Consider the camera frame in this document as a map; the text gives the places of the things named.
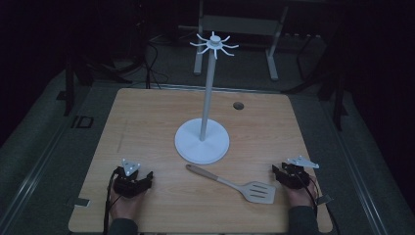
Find black floor cables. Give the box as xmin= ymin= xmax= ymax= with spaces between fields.
xmin=142 ymin=38 xmax=170 ymax=90

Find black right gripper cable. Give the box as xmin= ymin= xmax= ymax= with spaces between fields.
xmin=293 ymin=171 xmax=343 ymax=235

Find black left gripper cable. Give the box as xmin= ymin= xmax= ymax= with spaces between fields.
xmin=103 ymin=166 xmax=122 ymax=235

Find beige slotted spatula wooden handle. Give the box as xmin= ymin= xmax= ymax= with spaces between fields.
xmin=185 ymin=164 xmax=277 ymax=205

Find white hook stand rack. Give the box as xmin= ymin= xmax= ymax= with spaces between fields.
xmin=174 ymin=30 xmax=240 ymax=165

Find white metal frame stand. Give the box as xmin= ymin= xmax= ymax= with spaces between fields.
xmin=193 ymin=0 xmax=290 ymax=82

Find person's left hand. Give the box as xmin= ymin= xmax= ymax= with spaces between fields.
xmin=109 ymin=185 xmax=147 ymax=221

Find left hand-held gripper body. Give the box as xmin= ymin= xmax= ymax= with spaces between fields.
xmin=113 ymin=158 xmax=149 ymax=199

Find black floor socket box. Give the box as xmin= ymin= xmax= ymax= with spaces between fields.
xmin=70 ymin=115 xmax=95 ymax=129

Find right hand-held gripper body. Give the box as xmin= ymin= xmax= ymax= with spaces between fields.
xmin=279 ymin=155 xmax=320 ymax=191

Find black metal stand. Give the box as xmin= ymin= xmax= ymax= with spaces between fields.
xmin=281 ymin=28 xmax=348 ymax=132
xmin=56 ymin=38 xmax=135 ymax=118

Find person's right hand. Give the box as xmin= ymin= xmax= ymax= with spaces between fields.
xmin=285 ymin=175 xmax=319 ymax=209

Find grey metal table bracket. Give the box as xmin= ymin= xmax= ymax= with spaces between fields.
xmin=66 ymin=196 xmax=91 ymax=209
xmin=314 ymin=194 xmax=335 ymax=207

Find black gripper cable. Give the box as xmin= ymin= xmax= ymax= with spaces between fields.
xmin=103 ymin=166 xmax=122 ymax=235
xmin=293 ymin=171 xmax=343 ymax=235

